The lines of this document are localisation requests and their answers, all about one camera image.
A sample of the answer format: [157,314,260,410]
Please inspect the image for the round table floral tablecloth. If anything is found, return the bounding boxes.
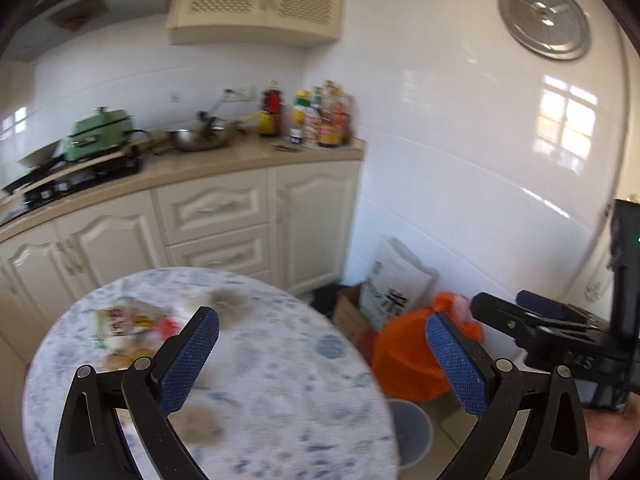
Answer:
[23,268,398,479]

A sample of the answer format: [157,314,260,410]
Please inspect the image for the steel wok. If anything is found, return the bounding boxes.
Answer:
[167,112,240,153]

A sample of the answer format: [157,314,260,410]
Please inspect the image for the lower cream kitchen cabinets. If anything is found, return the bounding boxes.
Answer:
[1,160,360,362]

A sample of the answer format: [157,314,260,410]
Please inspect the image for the white rice sack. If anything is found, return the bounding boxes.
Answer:
[359,236,438,332]

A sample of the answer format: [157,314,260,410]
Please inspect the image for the blue trash bin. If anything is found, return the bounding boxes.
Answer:
[387,399,434,470]

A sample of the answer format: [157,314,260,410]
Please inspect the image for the upper right lattice cabinet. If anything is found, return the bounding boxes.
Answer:
[167,0,344,48]

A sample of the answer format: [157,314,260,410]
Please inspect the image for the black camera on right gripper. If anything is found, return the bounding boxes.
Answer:
[610,200,639,350]

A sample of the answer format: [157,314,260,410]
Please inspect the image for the cluster of condiment bottles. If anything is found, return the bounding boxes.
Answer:
[288,79,352,148]

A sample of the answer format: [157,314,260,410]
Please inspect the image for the orange cloth bag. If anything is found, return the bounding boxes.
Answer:
[371,292,483,402]

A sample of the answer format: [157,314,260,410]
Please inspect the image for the cardboard box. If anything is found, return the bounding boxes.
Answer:
[332,284,371,347]

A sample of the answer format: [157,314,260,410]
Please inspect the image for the wall power socket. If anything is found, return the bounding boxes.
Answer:
[222,86,256,103]

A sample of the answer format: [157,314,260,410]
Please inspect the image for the range hood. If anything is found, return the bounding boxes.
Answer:
[1,0,169,62]

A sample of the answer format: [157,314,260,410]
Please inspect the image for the black gas stove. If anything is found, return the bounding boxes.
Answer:
[11,154,142,210]

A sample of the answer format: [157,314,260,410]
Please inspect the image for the right hand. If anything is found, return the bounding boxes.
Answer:
[584,393,640,480]

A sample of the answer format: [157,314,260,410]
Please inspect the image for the green electric cooker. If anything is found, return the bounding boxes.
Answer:
[62,106,134,162]

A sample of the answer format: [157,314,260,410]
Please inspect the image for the dark soy sauce bottle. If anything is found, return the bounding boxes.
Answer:
[257,80,282,138]

